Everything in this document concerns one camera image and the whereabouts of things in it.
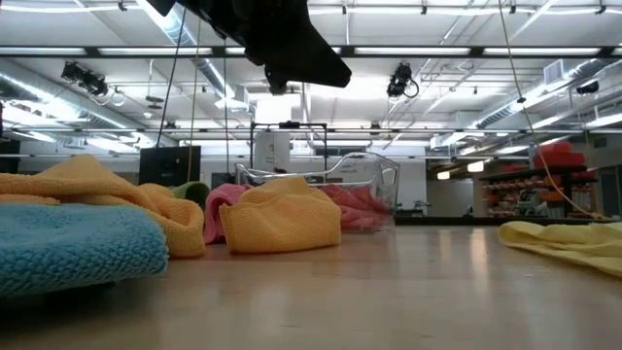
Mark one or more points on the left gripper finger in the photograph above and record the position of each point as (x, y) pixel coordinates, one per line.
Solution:
(311, 58)

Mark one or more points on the orange microfiber towel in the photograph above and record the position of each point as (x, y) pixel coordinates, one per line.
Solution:
(282, 219)
(97, 185)

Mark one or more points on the yellow microfiber towel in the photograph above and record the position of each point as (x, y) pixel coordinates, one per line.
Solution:
(573, 243)

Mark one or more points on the green microfiber towel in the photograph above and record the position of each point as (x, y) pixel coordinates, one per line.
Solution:
(192, 189)

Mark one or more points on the blue microfiber towel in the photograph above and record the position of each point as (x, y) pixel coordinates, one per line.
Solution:
(73, 248)

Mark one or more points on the white machine cabinet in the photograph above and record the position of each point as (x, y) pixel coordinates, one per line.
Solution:
(272, 150)

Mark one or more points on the clear plastic bin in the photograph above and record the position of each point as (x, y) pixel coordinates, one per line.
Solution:
(389, 180)

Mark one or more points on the black monitor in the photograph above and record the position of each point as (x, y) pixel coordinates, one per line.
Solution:
(170, 165)

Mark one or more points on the black shelving with orange bins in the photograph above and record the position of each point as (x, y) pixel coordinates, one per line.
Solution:
(534, 194)

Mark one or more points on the red storage bins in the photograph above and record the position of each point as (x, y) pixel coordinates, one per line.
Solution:
(559, 155)

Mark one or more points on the black ceiling camera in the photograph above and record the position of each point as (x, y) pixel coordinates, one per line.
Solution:
(587, 87)
(399, 80)
(278, 88)

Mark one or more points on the black gantry frame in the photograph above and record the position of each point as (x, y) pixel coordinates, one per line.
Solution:
(289, 125)

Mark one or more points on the black aluminium table frame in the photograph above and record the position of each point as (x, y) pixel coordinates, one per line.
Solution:
(486, 221)

